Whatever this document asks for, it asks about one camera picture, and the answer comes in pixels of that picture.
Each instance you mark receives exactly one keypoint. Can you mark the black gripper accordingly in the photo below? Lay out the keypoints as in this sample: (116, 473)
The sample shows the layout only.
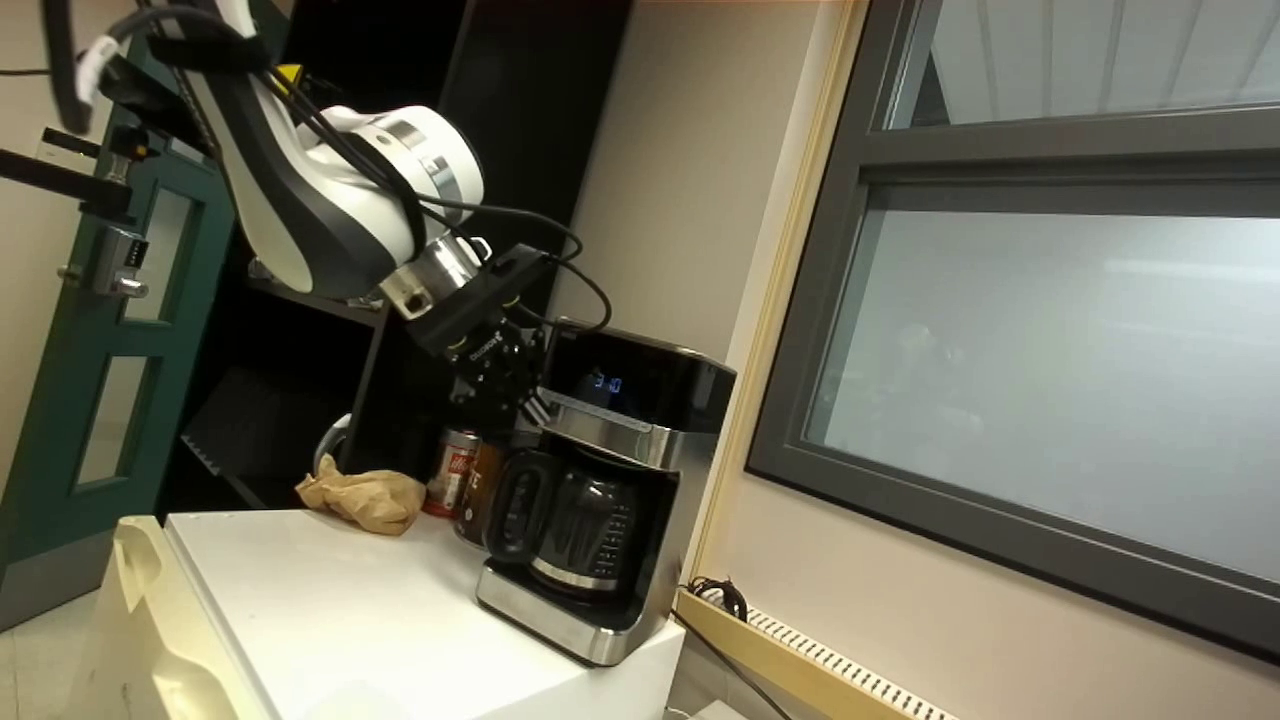
(489, 341)

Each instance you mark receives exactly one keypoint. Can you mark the black steel coffee maker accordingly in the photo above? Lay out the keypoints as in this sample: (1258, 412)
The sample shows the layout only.
(646, 404)

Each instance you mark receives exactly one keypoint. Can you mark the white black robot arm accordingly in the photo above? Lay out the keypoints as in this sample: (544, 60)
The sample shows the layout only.
(335, 203)

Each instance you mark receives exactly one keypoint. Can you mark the glass coffee carafe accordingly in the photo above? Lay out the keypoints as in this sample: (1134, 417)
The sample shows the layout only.
(569, 518)

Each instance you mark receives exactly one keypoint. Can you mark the red can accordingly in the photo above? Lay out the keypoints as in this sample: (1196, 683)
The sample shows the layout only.
(456, 457)

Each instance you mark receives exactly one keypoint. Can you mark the crumpled brown paper bag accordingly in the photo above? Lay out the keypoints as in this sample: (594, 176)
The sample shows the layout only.
(377, 502)

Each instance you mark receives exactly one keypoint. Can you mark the black shelving unit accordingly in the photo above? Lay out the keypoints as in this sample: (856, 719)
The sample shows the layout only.
(526, 86)

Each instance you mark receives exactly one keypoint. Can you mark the white mini fridge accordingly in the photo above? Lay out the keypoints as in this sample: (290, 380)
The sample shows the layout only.
(302, 617)

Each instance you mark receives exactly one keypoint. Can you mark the green door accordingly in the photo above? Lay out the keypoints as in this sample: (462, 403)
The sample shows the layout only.
(112, 378)

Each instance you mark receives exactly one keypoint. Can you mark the beige radiator vent strip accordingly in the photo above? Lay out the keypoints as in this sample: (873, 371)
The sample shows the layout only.
(802, 669)

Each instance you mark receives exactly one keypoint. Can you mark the silver door handle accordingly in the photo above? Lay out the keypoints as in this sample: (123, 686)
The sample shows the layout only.
(112, 266)

